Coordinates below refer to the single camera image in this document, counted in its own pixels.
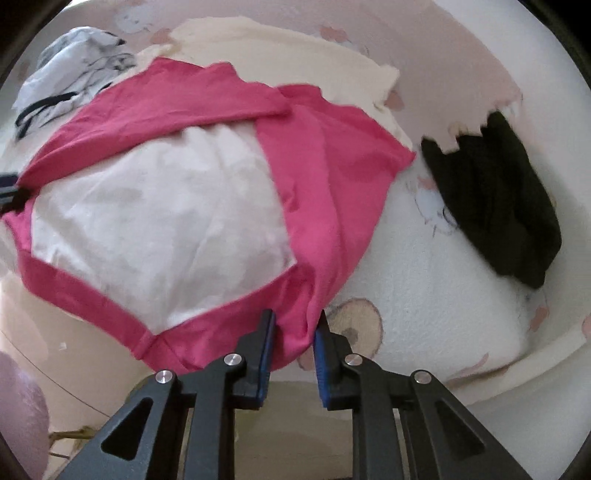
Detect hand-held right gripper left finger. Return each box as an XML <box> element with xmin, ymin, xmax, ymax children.
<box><xmin>55</xmin><ymin>309</ymin><xmax>276</xmax><ymax>480</ymax></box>

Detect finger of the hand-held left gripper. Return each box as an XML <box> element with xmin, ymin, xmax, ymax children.
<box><xmin>0</xmin><ymin>172</ymin><xmax>35</xmax><ymax>215</ymax></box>

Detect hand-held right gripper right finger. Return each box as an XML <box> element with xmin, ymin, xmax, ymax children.
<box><xmin>313</xmin><ymin>310</ymin><xmax>532</xmax><ymax>480</ymax></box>

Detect white jacket with dark trim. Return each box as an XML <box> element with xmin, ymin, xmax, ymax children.
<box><xmin>13</xmin><ymin>27</ymin><xmax>139</xmax><ymax>141</ymax></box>

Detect pink and cream t-shirt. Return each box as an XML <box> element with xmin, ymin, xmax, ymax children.
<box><xmin>2</xmin><ymin>17</ymin><xmax>416</xmax><ymax>374</ymax></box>

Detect pink printed blanket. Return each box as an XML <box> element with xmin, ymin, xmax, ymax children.
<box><xmin>0</xmin><ymin>0</ymin><xmax>578</xmax><ymax>384</ymax></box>

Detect folded black garment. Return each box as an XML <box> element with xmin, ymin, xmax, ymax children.
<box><xmin>420</xmin><ymin>111</ymin><xmax>563</xmax><ymax>290</ymax></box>

